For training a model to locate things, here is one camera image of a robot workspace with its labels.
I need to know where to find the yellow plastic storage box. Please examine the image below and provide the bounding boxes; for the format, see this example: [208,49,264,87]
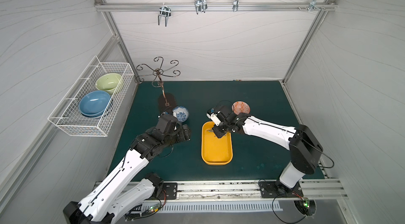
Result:
[201,122,233,166]

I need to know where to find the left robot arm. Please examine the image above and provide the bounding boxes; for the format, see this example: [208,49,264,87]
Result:
[63,114,191,224]

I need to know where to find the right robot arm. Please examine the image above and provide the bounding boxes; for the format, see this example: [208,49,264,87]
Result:
[207,105,323,192]

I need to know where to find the red white patterned bowl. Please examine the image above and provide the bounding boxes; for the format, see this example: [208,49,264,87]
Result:
[232,101,251,115]

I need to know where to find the blue white floral bowl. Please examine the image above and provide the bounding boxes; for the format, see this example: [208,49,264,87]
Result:
[173,106,189,123]

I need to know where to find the green mat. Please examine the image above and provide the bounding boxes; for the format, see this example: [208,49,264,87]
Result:
[105,80,326,182]

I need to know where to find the metal mug tree stand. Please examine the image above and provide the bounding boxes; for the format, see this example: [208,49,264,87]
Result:
[136,56,181,115]

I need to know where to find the green ceramic bowl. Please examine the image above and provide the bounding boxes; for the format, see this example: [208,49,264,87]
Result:
[95,73,124,96]

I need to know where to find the blue ceramic plate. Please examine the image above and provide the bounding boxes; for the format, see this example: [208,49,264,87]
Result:
[79,91,111,117]

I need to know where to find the double prong metal hook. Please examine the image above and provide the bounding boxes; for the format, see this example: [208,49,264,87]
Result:
[158,5,171,27]

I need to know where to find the small metal hook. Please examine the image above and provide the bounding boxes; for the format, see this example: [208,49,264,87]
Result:
[233,0,239,12]

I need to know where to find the looped metal hook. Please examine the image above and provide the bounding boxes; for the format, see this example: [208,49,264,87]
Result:
[194,0,208,15]

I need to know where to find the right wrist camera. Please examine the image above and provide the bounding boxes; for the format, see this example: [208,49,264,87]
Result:
[207,112,221,126]

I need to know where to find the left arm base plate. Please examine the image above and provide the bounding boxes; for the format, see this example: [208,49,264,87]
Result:
[152,182,178,201]

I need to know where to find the aluminium front rail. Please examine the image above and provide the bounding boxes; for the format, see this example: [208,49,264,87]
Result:
[168,179,349,202]

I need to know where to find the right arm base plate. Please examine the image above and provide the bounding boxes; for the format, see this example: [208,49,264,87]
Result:
[257,179,304,199]

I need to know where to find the white wire basket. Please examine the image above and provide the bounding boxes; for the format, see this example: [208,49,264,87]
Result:
[48,57,134,137]

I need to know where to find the white vented cable duct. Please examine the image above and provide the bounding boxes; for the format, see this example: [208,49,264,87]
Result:
[157,200,283,213]

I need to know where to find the left base wires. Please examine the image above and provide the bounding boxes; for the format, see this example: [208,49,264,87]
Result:
[124,189,167,221]

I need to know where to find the black cable right base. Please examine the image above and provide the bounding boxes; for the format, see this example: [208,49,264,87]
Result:
[257,178,317,224]

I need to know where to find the aluminium cross rail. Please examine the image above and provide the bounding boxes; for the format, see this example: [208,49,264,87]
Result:
[95,2,338,13]

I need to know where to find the metal hook bracket right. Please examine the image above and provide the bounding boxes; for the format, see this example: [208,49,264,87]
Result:
[297,0,326,12]

